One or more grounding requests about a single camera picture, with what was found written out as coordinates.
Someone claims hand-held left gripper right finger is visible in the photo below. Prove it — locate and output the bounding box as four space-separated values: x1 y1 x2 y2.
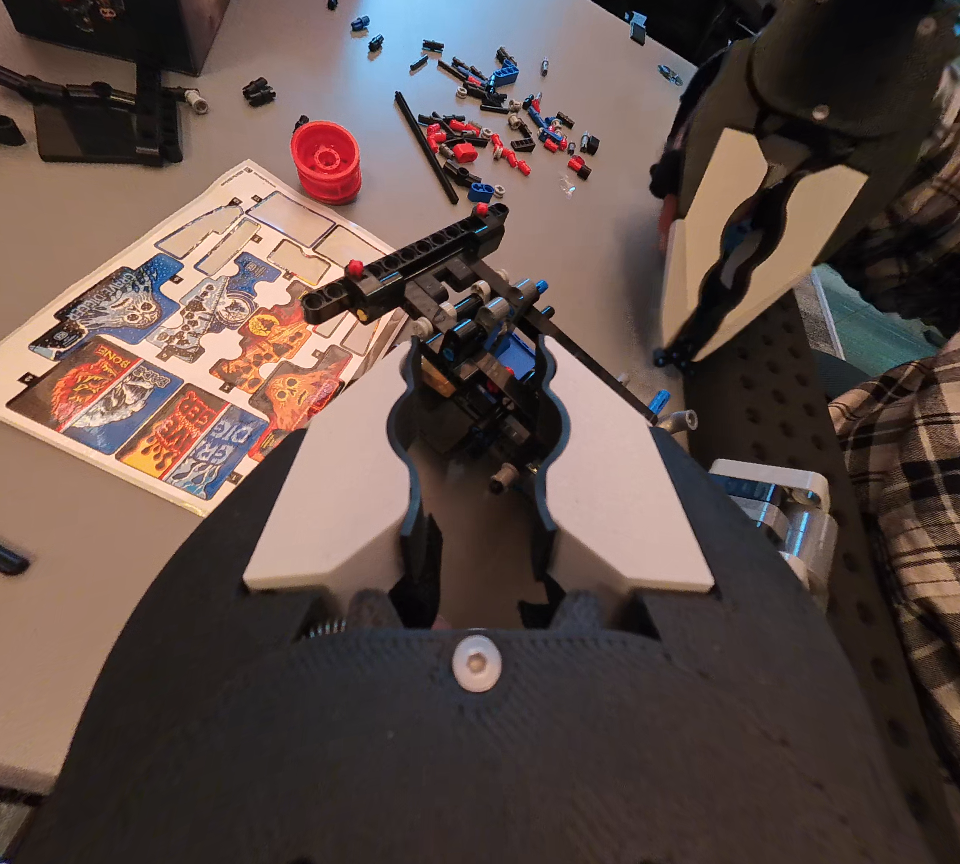
516 337 715 630

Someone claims black perforated mat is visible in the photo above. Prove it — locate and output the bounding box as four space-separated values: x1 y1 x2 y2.
678 286 960 864

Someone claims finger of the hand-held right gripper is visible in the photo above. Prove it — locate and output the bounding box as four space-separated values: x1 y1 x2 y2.
660 126 774 355
675 161 873 366

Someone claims red toy wheel rim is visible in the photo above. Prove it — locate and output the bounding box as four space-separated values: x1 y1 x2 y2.
290 120 365 207

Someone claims black brick panel assembly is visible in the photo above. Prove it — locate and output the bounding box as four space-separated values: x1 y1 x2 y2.
0 63 210 168

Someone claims toy brick truck chassis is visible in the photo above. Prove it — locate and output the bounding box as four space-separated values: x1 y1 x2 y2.
300 201 840 591

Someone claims colourful sticker sheet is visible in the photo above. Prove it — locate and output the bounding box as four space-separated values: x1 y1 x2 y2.
0 159 410 519

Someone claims person's right forearm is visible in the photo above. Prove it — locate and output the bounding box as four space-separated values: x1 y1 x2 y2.
825 46 960 336

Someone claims grey desk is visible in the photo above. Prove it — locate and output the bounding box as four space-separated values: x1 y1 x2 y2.
0 0 699 798

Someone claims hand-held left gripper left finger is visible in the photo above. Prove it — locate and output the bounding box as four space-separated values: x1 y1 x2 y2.
242 342 445 630

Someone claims long black axle rod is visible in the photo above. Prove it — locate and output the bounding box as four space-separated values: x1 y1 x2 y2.
393 90 460 206

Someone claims person's plaid shirt torso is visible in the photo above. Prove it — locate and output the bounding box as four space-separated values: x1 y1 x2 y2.
828 335 960 798

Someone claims pile of small brick pieces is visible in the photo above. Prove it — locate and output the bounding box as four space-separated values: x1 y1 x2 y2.
326 0 603 201

